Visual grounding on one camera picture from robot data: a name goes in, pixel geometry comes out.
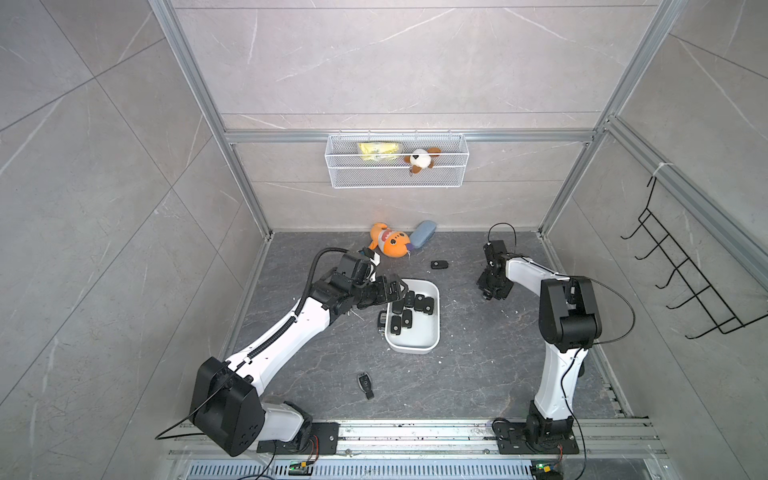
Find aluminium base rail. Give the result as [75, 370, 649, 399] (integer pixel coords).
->
[164, 418, 678, 479]

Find white storage box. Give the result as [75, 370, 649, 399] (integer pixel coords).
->
[384, 279, 440, 354]

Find black wall hook rack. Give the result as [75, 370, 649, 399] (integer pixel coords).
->
[620, 177, 767, 340]

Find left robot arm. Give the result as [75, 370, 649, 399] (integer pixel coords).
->
[185, 247, 409, 459]

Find orange plush toy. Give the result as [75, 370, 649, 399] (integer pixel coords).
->
[369, 223, 415, 258]

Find white wire wall basket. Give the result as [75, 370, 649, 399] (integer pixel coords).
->
[324, 132, 470, 189]

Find brown white plush dog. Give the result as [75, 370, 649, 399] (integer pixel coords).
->
[404, 147, 442, 175]

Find black car key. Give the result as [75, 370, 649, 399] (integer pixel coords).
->
[390, 315, 402, 335]
[430, 260, 449, 270]

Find black VW key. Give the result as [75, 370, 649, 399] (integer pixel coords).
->
[401, 309, 413, 329]

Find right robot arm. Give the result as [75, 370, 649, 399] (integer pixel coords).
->
[477, 237, 625, 456]

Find blue grey pouch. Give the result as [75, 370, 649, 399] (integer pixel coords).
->
[409, 220, 437, 250]

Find black key with buttons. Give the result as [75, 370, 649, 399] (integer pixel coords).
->
[377, 310, 388, 333]

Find black silver key front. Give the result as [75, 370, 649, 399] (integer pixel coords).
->
[357, 373, 375, 400]

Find yellow item in basket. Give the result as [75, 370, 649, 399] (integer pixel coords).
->
[357, 142, 402, 162]

